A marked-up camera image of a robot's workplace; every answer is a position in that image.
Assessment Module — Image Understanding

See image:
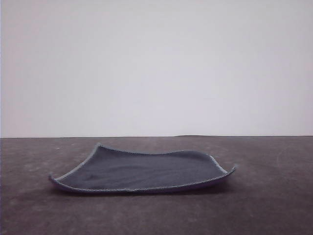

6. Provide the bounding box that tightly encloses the purple towel with grey hem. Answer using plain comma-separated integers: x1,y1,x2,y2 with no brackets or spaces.
48,142,236,194

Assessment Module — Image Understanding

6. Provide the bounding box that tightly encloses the grey table cloth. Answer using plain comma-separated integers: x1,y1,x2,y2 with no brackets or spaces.
0,135,313,235

